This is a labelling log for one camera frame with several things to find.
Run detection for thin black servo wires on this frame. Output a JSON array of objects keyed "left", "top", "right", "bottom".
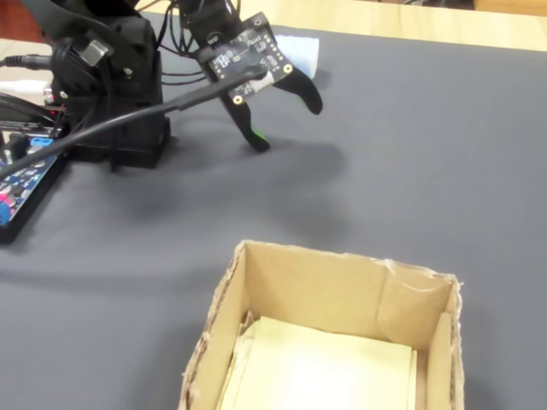
[{"left": 156, "top": 0, "right": 207, "bottom": 86}]

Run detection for dark grey table mat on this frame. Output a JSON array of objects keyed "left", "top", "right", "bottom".
[{"left": 0, "top": 11, "right": 547, "bottom": 410}]

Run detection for thick black cable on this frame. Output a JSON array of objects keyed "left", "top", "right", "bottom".
[{"left": 0, "top": 93, "right": 61, "bottom": 126}]

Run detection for light blue foam block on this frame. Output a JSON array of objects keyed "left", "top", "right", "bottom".
[{"left": 273, "top": 34, "right": 321, "bottom": 81}]

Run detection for pale yellow paper sheet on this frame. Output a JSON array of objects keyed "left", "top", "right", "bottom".
[{"left": 217, "top": 315, "right": 419, "bottom": 410}]

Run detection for black USB camera cable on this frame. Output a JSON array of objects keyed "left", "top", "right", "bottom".
[{"left": 0, "top": 72, "right": 268, "bottom": 183}]

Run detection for brown cardboard box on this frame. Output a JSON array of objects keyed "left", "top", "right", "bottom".
[{"left": 178, "top": 239, "right": 466, "bottom": 410}]

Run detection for black power plug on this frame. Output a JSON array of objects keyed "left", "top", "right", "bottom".
[{"left": 0, "top": 54, "right": 56, "bottom": 72}]

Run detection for blue controller circuit board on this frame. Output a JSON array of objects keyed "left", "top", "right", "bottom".
[{"left": 0, "top": 126, "right": 65, "bottom": 227}]

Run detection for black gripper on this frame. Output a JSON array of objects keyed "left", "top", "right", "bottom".
[{"left": 177, "top": 0, "right": 324, "bottom": 152}]

